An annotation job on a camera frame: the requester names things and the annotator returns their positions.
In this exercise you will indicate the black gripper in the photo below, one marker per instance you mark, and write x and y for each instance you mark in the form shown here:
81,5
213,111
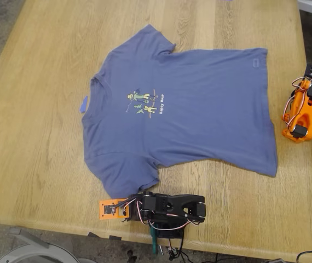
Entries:
134,201

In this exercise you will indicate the black chair caster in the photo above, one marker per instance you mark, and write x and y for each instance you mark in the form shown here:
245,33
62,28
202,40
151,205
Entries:
132,257

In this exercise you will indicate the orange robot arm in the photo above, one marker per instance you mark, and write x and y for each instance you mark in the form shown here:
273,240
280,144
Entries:
303,117

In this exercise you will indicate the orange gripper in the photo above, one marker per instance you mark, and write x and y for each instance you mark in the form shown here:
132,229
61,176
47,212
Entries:
308,83

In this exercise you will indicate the blue printed T-shirt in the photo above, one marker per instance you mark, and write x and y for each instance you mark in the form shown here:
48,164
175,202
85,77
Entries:
186,123

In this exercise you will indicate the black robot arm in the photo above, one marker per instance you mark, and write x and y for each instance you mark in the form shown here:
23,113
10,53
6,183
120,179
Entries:
189,202

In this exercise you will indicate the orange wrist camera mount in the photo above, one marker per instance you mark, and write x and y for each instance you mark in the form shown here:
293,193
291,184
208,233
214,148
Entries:
109,202

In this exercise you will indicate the blue tape piece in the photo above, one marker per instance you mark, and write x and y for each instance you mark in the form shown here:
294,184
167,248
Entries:
83,105

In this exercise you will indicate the green table clamp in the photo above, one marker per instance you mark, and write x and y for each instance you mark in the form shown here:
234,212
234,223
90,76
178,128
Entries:
153,243

